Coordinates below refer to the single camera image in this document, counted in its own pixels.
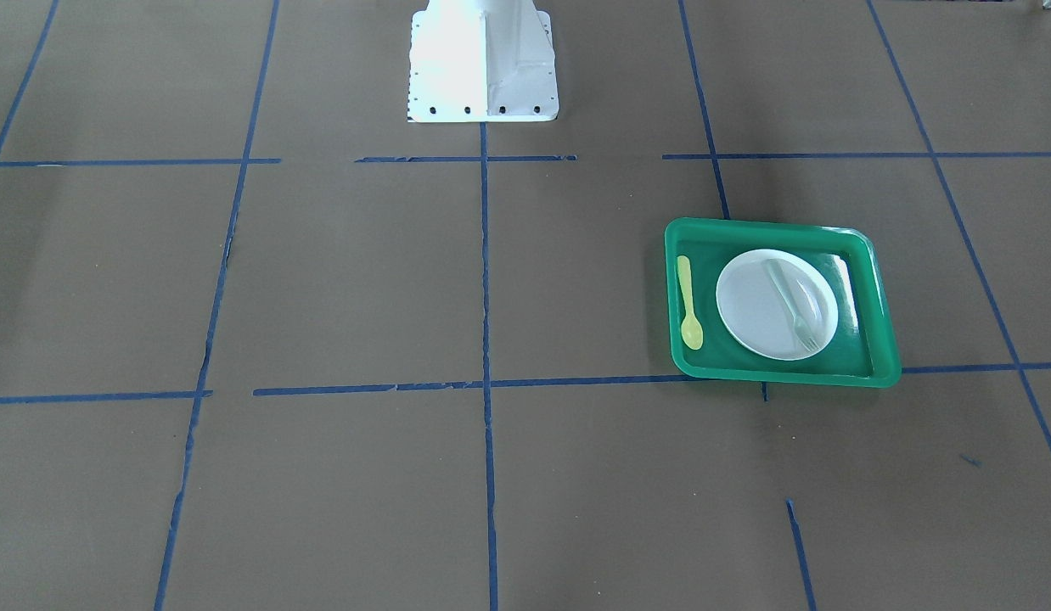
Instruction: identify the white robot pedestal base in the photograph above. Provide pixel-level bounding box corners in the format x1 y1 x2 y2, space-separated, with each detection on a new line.
407 1 560 124

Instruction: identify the green plastic tray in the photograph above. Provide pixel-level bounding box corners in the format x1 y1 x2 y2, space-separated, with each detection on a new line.
664 217 902 388

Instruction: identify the white round plate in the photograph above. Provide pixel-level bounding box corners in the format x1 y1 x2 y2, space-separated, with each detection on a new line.
716 249 840 362

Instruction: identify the pale green plastic fork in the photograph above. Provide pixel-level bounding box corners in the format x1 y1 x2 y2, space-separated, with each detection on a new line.
765 259 820 353

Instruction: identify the yellow plastic spoon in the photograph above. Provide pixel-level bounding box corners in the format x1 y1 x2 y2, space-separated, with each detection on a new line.
676 254 705 350

